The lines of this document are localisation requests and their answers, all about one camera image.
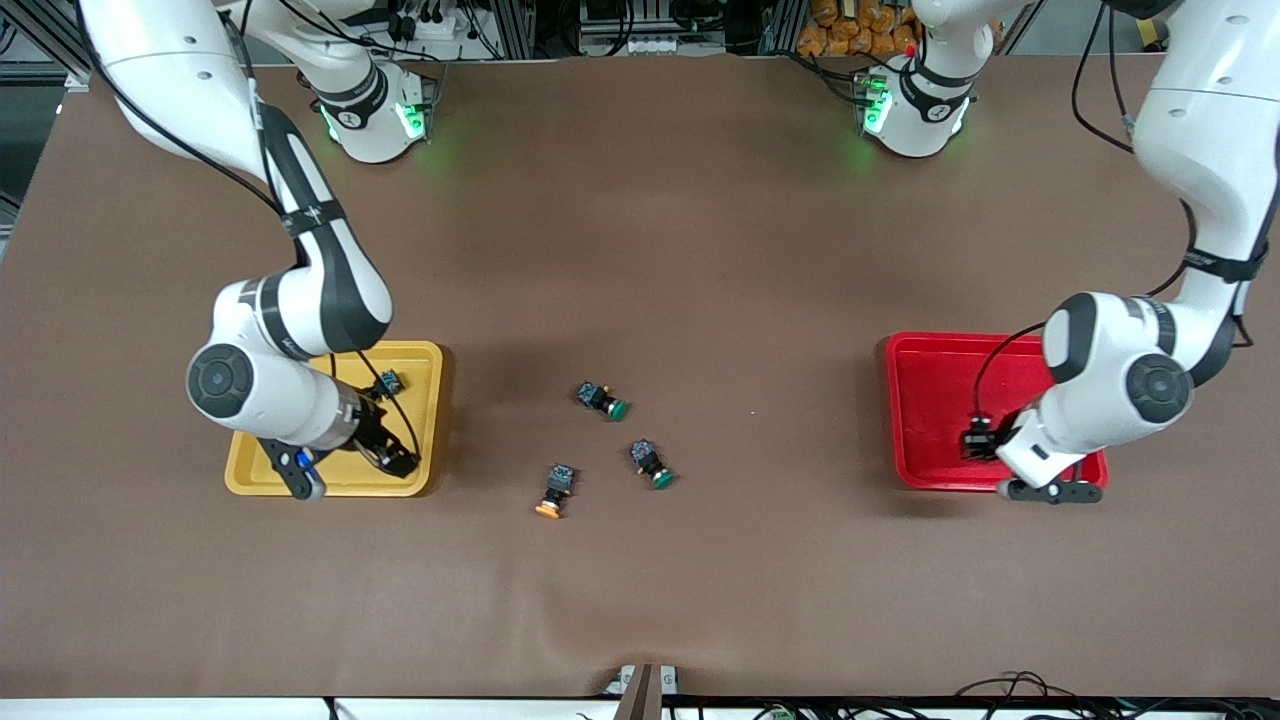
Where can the orange packaged goods pile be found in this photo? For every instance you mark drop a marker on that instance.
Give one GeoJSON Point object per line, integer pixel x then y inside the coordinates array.
{"type": "Point", "coordinates": [850, 25]}

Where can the red plastic tray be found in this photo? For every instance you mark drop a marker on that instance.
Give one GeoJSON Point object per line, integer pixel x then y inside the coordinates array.
{"type": "Point", "coordinates": [930, 400]}

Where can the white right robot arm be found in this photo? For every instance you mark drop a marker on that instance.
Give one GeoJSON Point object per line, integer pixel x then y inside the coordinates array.
{"type": "Point", "coordinates": [170, 60]}

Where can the green push button switch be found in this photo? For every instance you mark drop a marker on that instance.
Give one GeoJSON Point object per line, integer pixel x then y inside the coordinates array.
{"type": "Point", "coordinates": [597, 397]}
{"type": "Point", "coordinates": [648, 460]}

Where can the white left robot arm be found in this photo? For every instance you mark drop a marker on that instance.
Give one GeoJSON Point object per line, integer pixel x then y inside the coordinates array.
{"type": "Point", "coordinates": [1210, 130]}

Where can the metal table edge bracket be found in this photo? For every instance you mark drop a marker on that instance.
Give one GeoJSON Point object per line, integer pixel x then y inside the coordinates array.
{"type": "Point", "coordinates": [640, 695]}

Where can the yellow push button switch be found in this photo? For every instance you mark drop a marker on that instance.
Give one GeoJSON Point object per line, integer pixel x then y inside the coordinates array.
{"type": "Point", "coordinates": [391, 381]}
{"type": "Point", "coordinates": [557, 485]}

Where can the long white power strip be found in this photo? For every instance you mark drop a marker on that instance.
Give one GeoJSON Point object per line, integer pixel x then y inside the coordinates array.
{"type": "Point", "coordinates": [650, 45]}

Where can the yellow plastic tray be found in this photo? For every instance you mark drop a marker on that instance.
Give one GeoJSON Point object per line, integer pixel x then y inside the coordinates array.
{"type": "Point", "coordinates": [400, 355]}

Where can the white power strip with plugs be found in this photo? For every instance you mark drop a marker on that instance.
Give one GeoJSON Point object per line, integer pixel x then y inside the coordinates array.
{"type": "Point", "coordinates": [430, 25]}

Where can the aluminium frame strut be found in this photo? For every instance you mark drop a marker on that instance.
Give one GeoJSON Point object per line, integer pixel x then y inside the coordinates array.
{"type": "Point", "coordinates": [40, 30]}

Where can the aluminium frame post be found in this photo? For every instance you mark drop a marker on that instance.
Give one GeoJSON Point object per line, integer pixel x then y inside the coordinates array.
{"type": "Point", "coordinates": [515, 25]}
{"type": "Point", "coordinates": [785, 25]}

